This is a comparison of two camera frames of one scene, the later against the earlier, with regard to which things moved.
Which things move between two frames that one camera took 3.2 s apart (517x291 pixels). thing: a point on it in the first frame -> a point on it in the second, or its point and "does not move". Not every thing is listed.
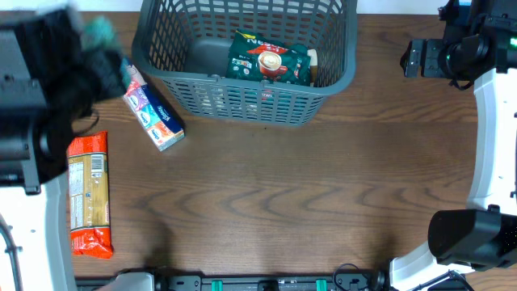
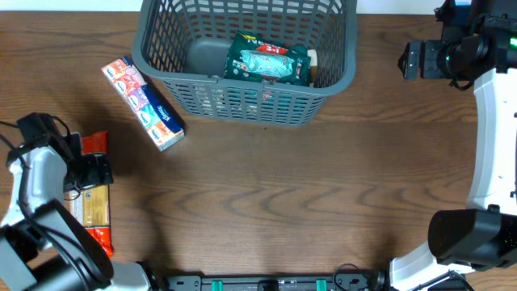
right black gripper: x=414 y=57 does not move
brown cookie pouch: x=313 y=53 does not move
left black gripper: x=103 y=70 -> x=95 y=170
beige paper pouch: x=211 y=99 does not move
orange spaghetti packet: x=88 y=175 does not move
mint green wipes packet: x=98 y=33 -> x=263 y=63
